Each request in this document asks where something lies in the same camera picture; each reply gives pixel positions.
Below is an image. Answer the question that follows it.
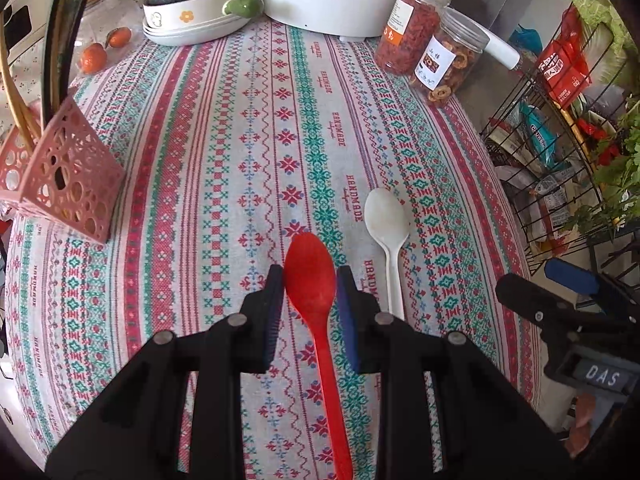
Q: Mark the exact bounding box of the person's right hand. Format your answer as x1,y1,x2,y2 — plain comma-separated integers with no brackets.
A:
567,392,598,458

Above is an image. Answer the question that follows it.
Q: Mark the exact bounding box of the small orange tomato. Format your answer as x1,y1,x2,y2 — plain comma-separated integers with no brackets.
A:
80,42,108,75
105,26,133,50

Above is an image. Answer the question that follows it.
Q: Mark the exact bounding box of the jar of red goji berries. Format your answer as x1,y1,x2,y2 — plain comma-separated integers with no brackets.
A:
374,0,457,76

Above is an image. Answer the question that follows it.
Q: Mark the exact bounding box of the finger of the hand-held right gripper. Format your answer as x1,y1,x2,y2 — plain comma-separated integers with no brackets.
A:
496,273,586,328
545,258,640,307

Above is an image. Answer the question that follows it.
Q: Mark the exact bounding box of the red and green patterned tablecloth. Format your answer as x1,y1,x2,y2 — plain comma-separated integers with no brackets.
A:
10,15,536,480

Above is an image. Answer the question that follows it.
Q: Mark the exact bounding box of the pink perforated utensil holder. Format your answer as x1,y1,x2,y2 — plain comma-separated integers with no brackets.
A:
0,95,126,246

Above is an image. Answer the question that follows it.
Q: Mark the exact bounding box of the white cylindrical bottle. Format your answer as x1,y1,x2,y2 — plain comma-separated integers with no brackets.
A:
480,27,523,71

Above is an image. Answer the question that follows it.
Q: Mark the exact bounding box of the white plate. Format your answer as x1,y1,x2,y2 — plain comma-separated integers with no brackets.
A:
142,12,261,43
145,20,258,49

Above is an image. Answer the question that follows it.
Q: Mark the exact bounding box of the blue snack packet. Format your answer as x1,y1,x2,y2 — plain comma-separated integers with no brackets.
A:
520,105,558,166

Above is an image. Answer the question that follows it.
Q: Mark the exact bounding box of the pale green leafy cabbage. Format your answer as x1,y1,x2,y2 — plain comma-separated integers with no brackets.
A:
567,0,633,81

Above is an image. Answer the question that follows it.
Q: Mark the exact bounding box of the white electric pot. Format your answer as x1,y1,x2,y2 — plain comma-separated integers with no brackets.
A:
260,0,410,43

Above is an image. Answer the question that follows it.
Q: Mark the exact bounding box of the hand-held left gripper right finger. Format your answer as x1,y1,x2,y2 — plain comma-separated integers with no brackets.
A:
336,266,573,480

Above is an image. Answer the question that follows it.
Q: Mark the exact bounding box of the wooden chopstick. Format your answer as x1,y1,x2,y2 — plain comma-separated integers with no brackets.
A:
0,20,45,148

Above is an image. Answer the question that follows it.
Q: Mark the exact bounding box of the white plastic spoon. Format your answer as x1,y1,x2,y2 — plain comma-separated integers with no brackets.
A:
364,187,411,321

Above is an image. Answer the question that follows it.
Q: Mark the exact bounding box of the leafy green herb bunch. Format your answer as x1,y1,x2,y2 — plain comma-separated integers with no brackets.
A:
575,95,640,231

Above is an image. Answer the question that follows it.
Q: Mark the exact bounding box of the black wire rack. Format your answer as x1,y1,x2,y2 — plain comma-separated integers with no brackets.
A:
480,2,640,281

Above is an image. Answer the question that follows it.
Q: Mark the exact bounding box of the white pan with green handle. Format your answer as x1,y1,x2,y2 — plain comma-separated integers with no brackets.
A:
142,0,265,36

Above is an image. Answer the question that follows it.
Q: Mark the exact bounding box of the red plastic spoon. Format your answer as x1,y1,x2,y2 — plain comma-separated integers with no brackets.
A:
283,232,355,480

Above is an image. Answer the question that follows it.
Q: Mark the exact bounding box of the black chopstick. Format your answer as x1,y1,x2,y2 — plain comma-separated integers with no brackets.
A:
41,0,81,123
55,0,108,111

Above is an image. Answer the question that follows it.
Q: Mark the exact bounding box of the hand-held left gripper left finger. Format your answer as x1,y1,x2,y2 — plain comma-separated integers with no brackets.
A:
45,263,286,480

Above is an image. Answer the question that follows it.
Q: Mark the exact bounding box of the small-flower print tablecloth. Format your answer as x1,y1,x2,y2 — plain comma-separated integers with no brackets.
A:
0,45,76,128

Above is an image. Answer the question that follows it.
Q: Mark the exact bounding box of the jar of dried hawthorn slices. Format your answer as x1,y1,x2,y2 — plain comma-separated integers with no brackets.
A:
409,6,491,107

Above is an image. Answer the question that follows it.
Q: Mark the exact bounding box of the red snack packet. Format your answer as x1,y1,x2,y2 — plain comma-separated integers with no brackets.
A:
537,37,591,108

